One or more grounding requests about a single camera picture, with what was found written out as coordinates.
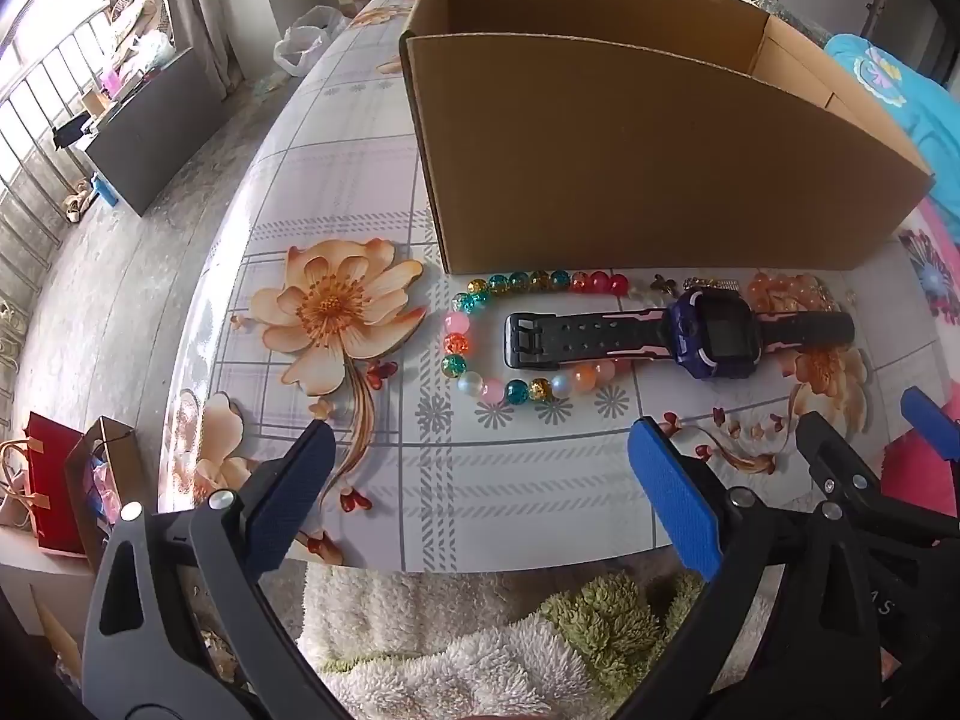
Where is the red gift bag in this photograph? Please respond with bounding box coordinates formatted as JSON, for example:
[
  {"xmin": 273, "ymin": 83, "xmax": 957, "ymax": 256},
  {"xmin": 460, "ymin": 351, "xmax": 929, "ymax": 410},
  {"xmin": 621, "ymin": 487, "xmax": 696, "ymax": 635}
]
[{"xmin": 0, "ymin": 412, "xmax": 88, "ymax": 557}]

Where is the brown paper bag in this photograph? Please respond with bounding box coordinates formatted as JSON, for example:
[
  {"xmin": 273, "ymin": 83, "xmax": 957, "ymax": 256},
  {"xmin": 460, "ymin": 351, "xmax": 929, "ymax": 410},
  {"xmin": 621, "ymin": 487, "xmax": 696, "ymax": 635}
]
[{"xmin": 64, "ymin": 416, "xmax": 152, "ymax": 572}]

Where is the dark cabinet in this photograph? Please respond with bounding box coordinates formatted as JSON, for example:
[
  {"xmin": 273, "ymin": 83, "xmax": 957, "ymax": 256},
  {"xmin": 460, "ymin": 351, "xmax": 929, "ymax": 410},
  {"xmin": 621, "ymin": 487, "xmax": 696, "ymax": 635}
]
[{"xmin": 84, "ymin": 45, "xmax": 230, "ymax": 215}]

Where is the multicoloured glass bead bracelet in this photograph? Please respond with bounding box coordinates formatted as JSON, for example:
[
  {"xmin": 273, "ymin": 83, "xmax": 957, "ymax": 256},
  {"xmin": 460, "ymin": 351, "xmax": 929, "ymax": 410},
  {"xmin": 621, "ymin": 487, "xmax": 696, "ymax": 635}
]
[{"xmin": 441, "ymin": 268, "xmax": 635, "ymax": 404}]

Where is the white and green fluffy cloth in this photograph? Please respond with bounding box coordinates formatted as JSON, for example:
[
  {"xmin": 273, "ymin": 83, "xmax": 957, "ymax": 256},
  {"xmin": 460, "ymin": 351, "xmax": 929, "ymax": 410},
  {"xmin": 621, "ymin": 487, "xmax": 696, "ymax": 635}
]
[{"xmin": 296, "ymin": 562, "xmax": 773, "ymax": 720}]

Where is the white plastic bag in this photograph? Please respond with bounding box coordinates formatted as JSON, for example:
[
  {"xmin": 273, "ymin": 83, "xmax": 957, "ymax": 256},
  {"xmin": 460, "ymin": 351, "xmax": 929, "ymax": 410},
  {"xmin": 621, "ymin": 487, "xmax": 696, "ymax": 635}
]
[{"xmin": 274, "ymin": 6, "xmax": 348, "ymax": 78}]

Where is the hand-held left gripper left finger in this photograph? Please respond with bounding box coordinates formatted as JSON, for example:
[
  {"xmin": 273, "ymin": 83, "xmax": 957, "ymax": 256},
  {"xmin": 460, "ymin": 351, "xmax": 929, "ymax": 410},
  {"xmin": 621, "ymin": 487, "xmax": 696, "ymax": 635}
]
[{"xmin": 81, "ymin": 418, "xmax": 340, "ymax": 720}]

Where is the blue patterned blanket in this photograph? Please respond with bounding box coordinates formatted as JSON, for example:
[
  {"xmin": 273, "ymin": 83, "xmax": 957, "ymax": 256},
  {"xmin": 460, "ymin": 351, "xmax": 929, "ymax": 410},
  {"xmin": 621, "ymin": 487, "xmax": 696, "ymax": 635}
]
[{"xmin": 825, "ymin": 34, "xmax": 960, "ymax": 208}]

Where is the brown cardboard box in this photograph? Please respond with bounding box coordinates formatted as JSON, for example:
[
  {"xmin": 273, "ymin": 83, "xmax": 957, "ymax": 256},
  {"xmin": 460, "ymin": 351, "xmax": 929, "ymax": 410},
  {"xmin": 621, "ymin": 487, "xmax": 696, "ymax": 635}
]
[{"xmin": 399, "ymin": 0, "xmax": 935, "ymax": 275}]

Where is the floral tablecloth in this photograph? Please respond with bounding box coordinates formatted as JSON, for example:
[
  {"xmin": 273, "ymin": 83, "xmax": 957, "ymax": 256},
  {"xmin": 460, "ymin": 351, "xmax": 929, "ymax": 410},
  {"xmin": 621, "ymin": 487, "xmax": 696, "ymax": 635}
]
[{"xmin": 161, "ymin": 0, "xmax": 960, "ymax": 575}]

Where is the black and purple smartwatch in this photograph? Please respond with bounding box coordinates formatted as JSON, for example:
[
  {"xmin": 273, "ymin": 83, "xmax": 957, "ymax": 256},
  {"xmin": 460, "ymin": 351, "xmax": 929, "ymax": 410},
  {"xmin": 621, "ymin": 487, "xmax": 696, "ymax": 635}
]
[{"xmin": 504, "ymin": 289, "xmax": 857, "ymax": 383}]

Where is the grey curtain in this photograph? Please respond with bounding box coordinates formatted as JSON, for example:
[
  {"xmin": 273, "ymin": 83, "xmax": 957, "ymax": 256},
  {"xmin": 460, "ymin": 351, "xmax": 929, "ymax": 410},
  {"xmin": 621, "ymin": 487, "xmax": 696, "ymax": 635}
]
[{"xmin": 154, "ymin": 0, "xmax": 249, "ymax": 98}]

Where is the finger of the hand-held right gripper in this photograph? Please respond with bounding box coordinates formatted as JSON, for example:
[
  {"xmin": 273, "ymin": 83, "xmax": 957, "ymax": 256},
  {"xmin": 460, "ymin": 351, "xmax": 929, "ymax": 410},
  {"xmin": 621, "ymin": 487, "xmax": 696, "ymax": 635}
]
[
  {"xmin": 901, "ymin": 387, "xmax": 960, "ymax": 455},
  {"xmin": 795, "ymin": 412, "xmax": 960, "ymax": 542}
]

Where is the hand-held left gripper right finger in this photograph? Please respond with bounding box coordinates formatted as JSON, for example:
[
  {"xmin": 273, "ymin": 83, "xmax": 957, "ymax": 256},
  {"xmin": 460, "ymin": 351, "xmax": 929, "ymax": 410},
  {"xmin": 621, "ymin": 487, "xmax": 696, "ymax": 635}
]
[{"xmin": 615, "ymin": 415, "xmax": 906, "ymax": 720}]

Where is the pink floral blanket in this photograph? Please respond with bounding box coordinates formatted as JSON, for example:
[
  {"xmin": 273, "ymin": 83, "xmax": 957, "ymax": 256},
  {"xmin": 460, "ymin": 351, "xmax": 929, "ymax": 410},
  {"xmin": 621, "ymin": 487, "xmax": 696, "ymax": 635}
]
[{"xmin": 881, "ymin": 199, "xmax": 960, "ymax": 515}]

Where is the metal window railing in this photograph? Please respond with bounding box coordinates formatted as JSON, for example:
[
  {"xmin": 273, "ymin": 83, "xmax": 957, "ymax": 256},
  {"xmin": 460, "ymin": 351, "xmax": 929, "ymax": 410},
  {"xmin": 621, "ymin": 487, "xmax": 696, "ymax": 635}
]
[{"xmin": 0, "ymin": 13, "xmax": 163, "ymax": 256}]

